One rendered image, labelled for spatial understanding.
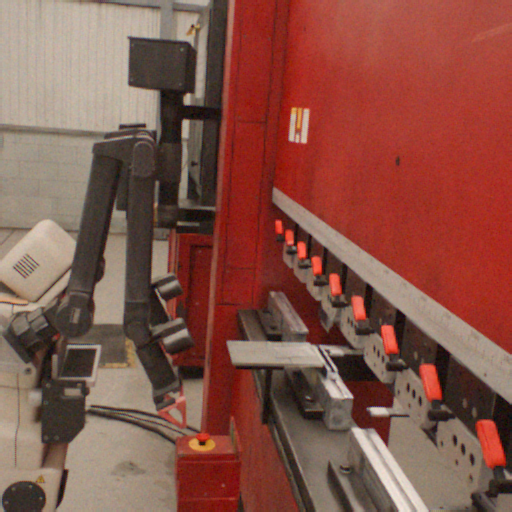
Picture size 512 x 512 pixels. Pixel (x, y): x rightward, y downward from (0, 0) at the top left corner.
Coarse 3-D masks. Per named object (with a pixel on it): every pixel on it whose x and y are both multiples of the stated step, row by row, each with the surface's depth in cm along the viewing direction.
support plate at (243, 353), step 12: (228, 348) 203; (240, 348) 201; (252, 348) 202; (264, 348) 203; (312, 348) 207; (240, 360) 192; (252, 360) 192; (264, 360) 193; (276, 360) 194; (288, 360) 195; (300, 360) 196; (312, 360) 196
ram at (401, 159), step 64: (320, 0) 208; (384, 0) 149; (448, 0) 116; (320, 64) 204; (384, 64) 146; (448, 64) 114; (320, 128) 201; (384, 128) 145; (448, 128) 113; (320, 192) 197; (384, 192) 143; (448, 192) 112; (384, 256) 141; (448, 256) 111
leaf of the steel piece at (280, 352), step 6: (270, 348) 201; (276, 348) 203; (282, 348) 204; (288, 348) 204; (294, 348) 205; (300, 348) 205; (276, 354) 196; (282, 354) 199; (288, 354) 199; (294, 354) 200; (300, 354) 200; (306, 354) 200
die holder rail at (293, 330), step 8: (272, 296) 273; (280, 296) 274; (272, 304) 273; (280, 304) 262; (288, 304) 263; (272, 312) 272; (280, 312) 254; (288, 312) 254; (280, 320) 254; (288, 320) 243; (296, 320) 244; (280, 328) 254; (288, 328) 239; (296, 328) 234; (304, 328) 235; (288, 336) 239; (296, 336) 235; (304, 336) 235
